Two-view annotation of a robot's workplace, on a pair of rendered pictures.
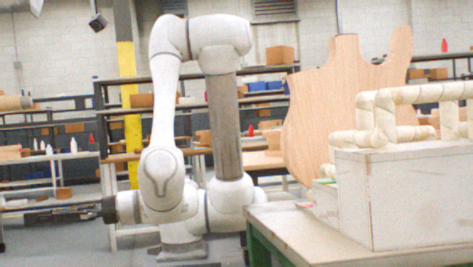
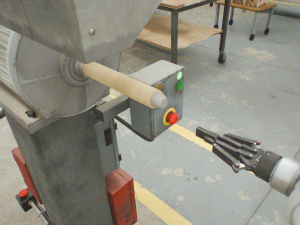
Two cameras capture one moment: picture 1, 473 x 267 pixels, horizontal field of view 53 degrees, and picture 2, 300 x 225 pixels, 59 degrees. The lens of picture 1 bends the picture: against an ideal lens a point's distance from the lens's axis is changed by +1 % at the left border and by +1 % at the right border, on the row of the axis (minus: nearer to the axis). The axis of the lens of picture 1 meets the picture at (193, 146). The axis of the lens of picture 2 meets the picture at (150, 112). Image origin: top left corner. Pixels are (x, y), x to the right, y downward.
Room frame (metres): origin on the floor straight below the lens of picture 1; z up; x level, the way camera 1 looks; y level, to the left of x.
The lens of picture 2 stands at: (0.70, 0.06, 1.48)
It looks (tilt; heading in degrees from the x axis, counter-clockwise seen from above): 35 degrees down; 51
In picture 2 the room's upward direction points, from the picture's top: 3 degrees counter-clockwise
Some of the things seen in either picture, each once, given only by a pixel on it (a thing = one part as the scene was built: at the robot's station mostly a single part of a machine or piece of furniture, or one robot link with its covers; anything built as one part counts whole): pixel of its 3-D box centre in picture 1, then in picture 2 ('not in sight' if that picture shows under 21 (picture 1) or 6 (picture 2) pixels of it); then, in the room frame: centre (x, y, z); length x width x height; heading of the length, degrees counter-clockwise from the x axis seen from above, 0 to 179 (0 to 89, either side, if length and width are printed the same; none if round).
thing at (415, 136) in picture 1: (388, 136); not in sight; (1.00, -0.41, 1.12); 0.20 x 0.03 x 0.03; 94
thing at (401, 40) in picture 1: (394, 46); not in sight; (1.21, -0.53, 1.33); 0.07 x 0.04 x 0.10; 94
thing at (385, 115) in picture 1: (385, 123); not in sight; (0.83, -0.34, 1.15); 0.03 x 0.03 x 0.09
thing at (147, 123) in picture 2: not in sight; (137, 102); (1.15, 0.67, 0.99); 0.24 x 0.21 x 0.26; 95
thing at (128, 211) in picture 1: (128, 207); (287, 175); (1.22, 0.18, 0.97); 0.09 x 0.06 x 0.09; 5
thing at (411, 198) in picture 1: (421, 190); not in sight; (0.89, -0.42, 1.02); 0.27 x 0.15 x 0.17; 95
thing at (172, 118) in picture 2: not in sight; (171, 117); (1.19, 0.55, 0.98); 0.04 x 0.04 x 0.04; 5
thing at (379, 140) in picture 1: (370, 138); not in sight; (0.87, -0.33, 1.12); 0.11 x 0.03 x 0.03; 5
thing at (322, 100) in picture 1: (348, 114); not in sight; (1.20, -0.40, 1.17); 0.35 x 0.04 x 0.40; 94
